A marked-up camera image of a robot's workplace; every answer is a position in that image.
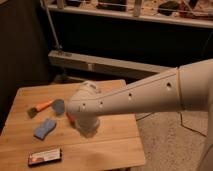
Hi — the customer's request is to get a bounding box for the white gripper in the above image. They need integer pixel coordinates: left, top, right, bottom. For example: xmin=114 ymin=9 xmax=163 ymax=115
xmin=75 ymin=117 xmax=100 ymax=138

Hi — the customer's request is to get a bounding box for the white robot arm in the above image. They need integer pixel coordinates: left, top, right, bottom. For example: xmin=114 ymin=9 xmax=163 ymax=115
xmin=67 ymin=59 xmax=213 ymax=171

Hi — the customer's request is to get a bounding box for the red bowl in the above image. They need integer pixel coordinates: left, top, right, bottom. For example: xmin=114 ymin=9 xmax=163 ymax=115
xmin=66 ymin=113 xmax=75 ymax=124

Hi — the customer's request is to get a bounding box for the blue round sponge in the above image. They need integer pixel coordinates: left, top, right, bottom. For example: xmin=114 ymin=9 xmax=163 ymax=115
xmin=51 ymin=99 xmax=65 ymax=115

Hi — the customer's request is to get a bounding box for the wooden table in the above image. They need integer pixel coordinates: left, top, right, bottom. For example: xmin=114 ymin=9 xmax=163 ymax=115
xmin=0 ymin=83 xmax=146 ymax=171

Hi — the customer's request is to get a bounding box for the black rectangular box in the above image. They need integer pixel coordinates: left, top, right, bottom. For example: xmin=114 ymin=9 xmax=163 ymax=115
xmin=28 ymin=148 xmax=62 ymax=167

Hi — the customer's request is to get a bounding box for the metal pole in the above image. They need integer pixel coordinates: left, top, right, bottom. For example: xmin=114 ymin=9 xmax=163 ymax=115
xmin=41 ymin=0 xmax=62 ymax=52

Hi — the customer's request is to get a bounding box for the white window shelf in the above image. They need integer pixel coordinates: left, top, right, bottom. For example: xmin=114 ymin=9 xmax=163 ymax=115
xmin=40 ymin=0 xmax=213 ymax=29

